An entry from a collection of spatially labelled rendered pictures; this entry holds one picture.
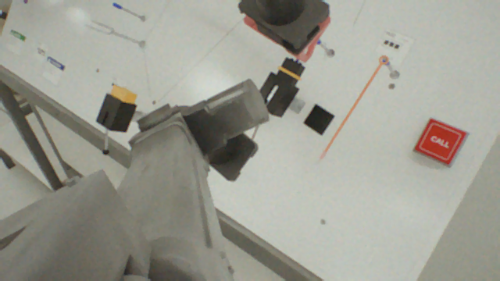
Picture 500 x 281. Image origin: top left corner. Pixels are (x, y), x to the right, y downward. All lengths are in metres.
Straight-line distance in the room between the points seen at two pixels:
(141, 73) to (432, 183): 0.61
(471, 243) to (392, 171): 1.34
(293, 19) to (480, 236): 1.64
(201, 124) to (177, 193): 0.28
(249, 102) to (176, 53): 0.43
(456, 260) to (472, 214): 0.27
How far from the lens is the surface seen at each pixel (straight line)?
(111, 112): 0.80
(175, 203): 0.16
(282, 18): 0.49
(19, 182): 2.23
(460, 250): 1.92
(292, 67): 0.62
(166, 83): 0.85
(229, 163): 0.56
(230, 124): 0.45
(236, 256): 0.95
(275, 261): 0.73
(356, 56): 0.68
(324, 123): 0.67
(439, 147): 0.61
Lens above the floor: 1.49
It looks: 45 degrees down
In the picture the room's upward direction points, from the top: straight up
